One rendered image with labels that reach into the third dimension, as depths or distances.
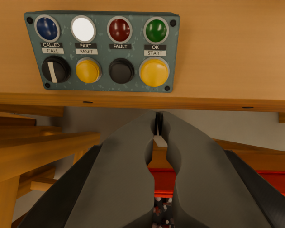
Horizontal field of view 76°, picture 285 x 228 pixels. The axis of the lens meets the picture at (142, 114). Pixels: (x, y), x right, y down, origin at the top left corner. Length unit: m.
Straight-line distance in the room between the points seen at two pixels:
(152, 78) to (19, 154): 0.37
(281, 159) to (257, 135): 0.91
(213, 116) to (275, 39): 0.94
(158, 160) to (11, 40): 0.27
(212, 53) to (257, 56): 0.05
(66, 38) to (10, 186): 0.39
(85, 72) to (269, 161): 0.33
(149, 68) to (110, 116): 0.97
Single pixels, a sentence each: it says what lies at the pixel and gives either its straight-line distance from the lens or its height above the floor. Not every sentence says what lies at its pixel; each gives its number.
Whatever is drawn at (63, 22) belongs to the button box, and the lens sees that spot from 0.21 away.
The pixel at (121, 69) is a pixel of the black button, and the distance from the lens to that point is 0.19.
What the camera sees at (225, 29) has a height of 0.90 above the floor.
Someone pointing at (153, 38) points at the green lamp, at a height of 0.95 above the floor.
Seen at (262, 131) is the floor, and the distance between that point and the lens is 1.32.
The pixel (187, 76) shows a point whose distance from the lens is 0.23.
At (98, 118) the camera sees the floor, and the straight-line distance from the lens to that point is 1.16.
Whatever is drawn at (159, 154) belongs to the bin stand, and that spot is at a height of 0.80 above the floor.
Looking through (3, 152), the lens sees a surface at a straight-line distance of 0.45.
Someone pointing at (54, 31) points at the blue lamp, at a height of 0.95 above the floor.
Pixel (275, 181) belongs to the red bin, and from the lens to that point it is 0.32.
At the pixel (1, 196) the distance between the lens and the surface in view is 0.52.
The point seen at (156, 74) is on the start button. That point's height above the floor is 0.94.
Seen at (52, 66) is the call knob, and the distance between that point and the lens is 0.21.
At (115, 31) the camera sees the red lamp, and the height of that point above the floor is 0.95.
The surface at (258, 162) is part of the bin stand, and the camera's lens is 0.38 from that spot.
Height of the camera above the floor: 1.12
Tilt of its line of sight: 86 degrees down
